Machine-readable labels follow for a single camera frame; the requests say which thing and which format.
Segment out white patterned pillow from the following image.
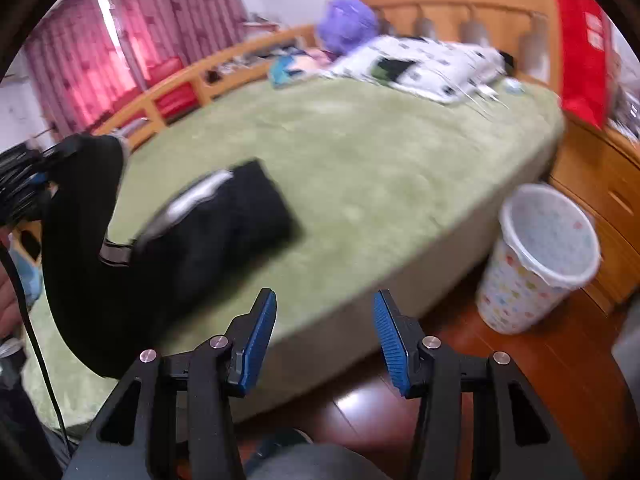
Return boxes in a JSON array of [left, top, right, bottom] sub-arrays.
[[323, 35, 506, 104]]

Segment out person's left hand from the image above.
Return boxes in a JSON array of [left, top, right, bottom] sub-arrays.
[[0, 268, 22, 339]]

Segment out red bag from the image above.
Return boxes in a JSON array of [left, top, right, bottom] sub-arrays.
[[555, 0, 612, 129]]

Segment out red chair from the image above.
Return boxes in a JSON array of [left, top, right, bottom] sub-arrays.
[[149, 56, 200, 122]]

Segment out green bed blanket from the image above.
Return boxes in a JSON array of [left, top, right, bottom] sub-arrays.
[[23, 78, 564, 427]]

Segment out white dotted waste bin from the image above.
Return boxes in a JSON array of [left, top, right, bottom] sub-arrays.
[[476, 184, 601, 335]]

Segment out purple plush toy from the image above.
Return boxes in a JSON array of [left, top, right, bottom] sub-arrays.
[[317, 0, 378, 55]]

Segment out pink red curtain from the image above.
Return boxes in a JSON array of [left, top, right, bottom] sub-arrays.
[[23, 0, 246, 136]]

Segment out teal patterned cushion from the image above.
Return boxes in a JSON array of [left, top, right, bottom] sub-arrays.
[[268, 52, 331, 89]]

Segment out black pants with grey stripe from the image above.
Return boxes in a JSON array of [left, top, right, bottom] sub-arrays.
[[41, 134, 298, 379]]

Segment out wooden bedside drawer cabinet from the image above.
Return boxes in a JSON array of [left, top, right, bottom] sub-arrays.
[[550, 113, 640, 314]]

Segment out wooden bed frame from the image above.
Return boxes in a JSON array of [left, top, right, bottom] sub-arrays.
[[91, 0, 561, 150]]

